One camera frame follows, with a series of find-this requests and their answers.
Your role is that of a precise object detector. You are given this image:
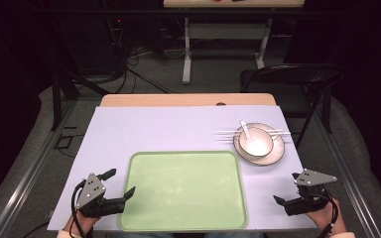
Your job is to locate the black metal stand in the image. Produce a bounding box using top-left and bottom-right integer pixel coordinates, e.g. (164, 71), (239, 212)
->
(50, 19), (111, 132)

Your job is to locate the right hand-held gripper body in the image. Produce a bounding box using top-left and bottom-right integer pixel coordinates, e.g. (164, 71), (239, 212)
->
(283, 168), (338, 217)

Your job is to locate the bundle of floor cables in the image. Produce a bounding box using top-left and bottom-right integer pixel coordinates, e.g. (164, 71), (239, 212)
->
(107, 19), (175, 95)

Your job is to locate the white ceramic spoon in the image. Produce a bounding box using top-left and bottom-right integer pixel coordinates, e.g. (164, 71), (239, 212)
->
(239, 119), (253, 142)

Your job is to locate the light green plastic tray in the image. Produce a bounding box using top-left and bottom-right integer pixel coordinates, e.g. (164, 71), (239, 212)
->
(117, 150), (249, 233)

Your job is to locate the white bowl with dark rim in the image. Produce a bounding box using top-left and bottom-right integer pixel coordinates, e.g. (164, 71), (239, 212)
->
(237, 127), (275, 159)

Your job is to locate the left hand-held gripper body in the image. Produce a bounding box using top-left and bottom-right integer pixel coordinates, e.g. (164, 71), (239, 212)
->
(74, 173), (127, 219)

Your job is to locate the metal floor rail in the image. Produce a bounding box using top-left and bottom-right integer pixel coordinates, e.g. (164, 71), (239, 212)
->
(312, 107), (381, 238)
(0, 98), (79, 238)

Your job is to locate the white plate with dark rim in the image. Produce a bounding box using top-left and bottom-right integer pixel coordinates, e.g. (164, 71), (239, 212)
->
(232, 122), (286, 168)

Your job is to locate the white metal table frame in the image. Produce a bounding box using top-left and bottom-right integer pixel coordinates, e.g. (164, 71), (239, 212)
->
(181, 17), (275, 85)

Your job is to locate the dark equipment with red light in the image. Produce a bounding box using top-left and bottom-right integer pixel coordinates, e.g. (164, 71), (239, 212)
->
(107, 14), (128, 44)

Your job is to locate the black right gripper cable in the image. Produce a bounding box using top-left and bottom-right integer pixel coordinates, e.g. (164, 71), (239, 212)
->
(317, 190), (340, 238)

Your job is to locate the person's left hand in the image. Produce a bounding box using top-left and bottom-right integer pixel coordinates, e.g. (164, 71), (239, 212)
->
(64, 211), (96, 237)

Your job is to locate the pale lavender table mat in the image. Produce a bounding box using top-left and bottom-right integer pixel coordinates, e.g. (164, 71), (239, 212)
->
(47, 104), (318, 232)

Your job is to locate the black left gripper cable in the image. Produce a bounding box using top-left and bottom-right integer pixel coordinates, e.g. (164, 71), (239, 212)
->
(70, 178), (87, 238)

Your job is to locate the white chopstick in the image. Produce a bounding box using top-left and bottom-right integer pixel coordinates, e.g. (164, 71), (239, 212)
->
(214, 134), (294, 145)
(215, 129), (293, 137)

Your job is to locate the black folding chair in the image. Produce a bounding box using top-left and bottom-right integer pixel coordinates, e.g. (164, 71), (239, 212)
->
(239, 62), (344, 149)

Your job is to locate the light wooden table top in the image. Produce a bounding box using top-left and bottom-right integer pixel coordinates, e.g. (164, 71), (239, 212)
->
(162, 0), (307, 9)

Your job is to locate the person's right hand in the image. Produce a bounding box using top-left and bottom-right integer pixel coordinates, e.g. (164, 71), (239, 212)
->
(306, 197), (348, 235)

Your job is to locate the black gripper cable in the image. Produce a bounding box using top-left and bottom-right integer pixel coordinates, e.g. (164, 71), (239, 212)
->
(70, 178), (87, 238)
(317, 190), (340, 238)

